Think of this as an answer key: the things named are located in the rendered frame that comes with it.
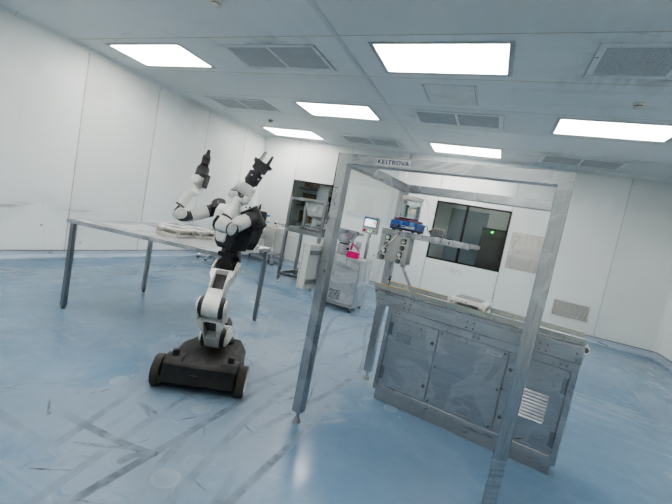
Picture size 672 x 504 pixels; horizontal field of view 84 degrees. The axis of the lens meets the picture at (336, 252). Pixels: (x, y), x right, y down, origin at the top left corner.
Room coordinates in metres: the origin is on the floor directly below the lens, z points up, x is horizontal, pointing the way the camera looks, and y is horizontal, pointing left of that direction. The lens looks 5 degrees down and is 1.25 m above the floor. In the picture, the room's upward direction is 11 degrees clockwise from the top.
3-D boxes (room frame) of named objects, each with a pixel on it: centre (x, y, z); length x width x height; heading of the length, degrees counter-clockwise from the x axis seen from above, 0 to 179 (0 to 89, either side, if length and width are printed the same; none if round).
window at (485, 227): (7.34, -2.45, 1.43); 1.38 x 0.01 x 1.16; 68
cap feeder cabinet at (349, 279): (5.51, -0.18, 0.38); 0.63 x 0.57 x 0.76; 68
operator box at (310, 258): (2.16, 0.12, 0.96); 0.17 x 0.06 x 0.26; 150
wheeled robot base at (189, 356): (2.57, 0.73, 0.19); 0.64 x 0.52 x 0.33; 5
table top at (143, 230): (3.66, 1.54, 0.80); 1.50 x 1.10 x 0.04; 79
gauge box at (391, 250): (2.69, -0.42, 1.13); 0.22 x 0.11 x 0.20; 60
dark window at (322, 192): (8.62, 0.67, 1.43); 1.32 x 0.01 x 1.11; 68
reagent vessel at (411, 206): (2.76, -0.48, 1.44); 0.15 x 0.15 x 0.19
